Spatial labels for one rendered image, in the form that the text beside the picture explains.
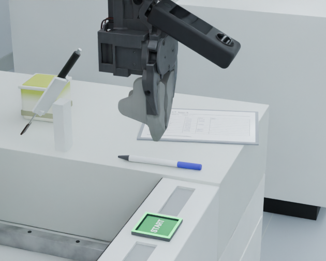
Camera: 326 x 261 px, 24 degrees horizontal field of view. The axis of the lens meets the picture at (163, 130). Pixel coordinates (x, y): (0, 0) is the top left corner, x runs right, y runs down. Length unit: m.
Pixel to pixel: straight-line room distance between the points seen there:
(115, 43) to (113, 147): 0.38
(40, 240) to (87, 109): 0.30
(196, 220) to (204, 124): 0.33
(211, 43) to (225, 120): 0.49
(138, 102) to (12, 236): 0.42
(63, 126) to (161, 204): 0.24
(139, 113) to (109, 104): 0.50
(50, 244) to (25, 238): 0.05
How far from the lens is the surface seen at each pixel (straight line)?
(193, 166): 1.20
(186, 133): 1.32
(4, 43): 4.66
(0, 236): 1.30
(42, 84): 1.38
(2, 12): 4.61
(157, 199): 1.12
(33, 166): 1.29
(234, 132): 1.33
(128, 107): 0.96
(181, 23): 0.90
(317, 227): 2.99
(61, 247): 1.25
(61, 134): 1.26
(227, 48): 0.90
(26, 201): 1.33
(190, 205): 1.11
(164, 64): 0.93
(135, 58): 0.93
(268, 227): 2.96
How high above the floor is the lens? 1.50
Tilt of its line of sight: 24 degrees down
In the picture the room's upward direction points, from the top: straight up
